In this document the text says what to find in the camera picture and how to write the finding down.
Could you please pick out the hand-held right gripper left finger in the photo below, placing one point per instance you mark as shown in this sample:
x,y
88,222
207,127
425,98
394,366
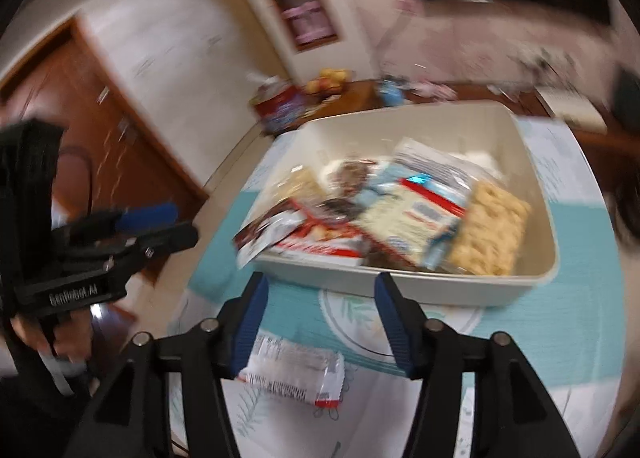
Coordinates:
x,y
250,323

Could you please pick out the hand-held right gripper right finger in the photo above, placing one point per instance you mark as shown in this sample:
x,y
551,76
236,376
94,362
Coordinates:
x,y
395,328

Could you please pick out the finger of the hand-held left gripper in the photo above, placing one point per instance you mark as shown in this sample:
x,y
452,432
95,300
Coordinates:
x,y
150,215
165,238

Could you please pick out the red white snack packet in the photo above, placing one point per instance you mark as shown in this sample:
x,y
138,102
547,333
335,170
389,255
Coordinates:
x,y
295,368

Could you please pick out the white plastic bin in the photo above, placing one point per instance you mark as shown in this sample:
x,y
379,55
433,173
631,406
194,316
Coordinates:
x,y
450,288

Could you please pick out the person's left hand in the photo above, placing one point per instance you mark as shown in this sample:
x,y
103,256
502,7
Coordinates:
x,y
65,338

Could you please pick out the dark red snack packet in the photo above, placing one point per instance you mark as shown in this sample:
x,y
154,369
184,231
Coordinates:
x,y
265,233

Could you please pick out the cream red snack packet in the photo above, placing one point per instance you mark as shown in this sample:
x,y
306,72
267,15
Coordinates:
x,y
315,243

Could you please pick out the white barcode snack packet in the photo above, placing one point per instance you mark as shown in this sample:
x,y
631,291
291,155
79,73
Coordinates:
x,y
410,223

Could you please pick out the dark nut bar packet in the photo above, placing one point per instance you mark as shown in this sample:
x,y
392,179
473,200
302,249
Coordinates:
x,y
340,209

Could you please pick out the blue foil snack packet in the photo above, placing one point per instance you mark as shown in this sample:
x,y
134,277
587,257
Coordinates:
x,y
416,181

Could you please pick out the clear nut bar packet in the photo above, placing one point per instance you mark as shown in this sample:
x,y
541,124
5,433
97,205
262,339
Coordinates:
x,y
352,175

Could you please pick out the red blue bag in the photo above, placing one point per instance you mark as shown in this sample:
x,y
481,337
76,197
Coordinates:
x,y
280,110

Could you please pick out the pile of fruit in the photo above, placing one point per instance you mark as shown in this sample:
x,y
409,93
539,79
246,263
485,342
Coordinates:
x,y
327,80

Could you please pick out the small blue object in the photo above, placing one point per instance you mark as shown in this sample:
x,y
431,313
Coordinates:
x,y
391,92

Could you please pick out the pink dumbbell set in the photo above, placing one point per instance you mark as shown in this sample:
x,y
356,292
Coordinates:
x,y
302,22

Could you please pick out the flat white box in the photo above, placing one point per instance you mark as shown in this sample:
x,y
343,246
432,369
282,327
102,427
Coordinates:
x,y
570,105

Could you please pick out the wall niche shelf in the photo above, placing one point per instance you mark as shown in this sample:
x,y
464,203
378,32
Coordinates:
x,y
315,43

